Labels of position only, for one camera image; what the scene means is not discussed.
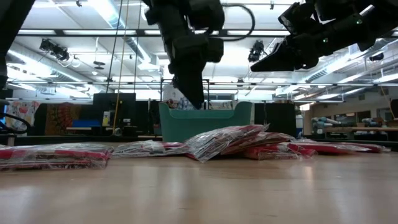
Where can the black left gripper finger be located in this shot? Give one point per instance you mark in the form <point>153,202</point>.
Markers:
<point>177,83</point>
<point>196,93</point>

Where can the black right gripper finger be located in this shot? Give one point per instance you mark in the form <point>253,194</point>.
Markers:
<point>276,60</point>

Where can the red popcorn bag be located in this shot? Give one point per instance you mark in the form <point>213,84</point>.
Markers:
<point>273,154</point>
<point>146,148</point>
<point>335,147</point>
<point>217,140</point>
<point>53,154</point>
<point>264,140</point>

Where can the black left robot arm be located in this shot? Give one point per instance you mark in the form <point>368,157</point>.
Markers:
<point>12,31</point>

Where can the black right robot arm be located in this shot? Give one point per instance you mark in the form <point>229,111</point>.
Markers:
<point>373,25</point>

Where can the white pot with floral band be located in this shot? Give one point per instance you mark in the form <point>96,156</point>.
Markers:
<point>169,93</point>

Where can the teal plastic basket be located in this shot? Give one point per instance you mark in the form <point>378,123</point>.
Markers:
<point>202,127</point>

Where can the black cabinet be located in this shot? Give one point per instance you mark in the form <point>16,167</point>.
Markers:
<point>275,119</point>

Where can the black ceiling speaker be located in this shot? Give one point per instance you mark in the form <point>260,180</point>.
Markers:
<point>377,57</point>

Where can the yellow white box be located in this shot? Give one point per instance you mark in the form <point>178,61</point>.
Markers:
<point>106,118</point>

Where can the round black ceiling lamp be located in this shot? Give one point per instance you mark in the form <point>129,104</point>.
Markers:
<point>99,63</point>

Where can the wooden background table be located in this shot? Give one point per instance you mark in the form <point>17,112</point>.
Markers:
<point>357,128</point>

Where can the blue box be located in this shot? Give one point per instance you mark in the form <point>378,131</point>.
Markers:
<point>87,123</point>

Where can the red patterned cloth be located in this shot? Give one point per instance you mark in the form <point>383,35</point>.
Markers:
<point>62,118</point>

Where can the white floral cloth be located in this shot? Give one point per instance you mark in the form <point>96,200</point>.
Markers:
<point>23,112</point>

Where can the black hanging camera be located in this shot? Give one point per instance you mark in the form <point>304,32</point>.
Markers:
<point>256,51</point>

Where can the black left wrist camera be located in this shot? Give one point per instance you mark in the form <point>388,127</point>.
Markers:
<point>215,49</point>

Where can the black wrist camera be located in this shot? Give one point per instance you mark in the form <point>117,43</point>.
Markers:
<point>295,18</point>
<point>215,49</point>

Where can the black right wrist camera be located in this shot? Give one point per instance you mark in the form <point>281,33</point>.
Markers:
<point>295,18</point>

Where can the silver ceiling duct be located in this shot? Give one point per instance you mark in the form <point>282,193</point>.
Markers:
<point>109,12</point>

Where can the black overhead frame bar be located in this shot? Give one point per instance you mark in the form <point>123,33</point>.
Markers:
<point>93,32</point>

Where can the black table frame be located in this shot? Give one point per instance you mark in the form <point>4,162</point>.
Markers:
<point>77,139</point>

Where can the black ceiling camera cluster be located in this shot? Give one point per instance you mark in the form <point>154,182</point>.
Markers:
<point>54,49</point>

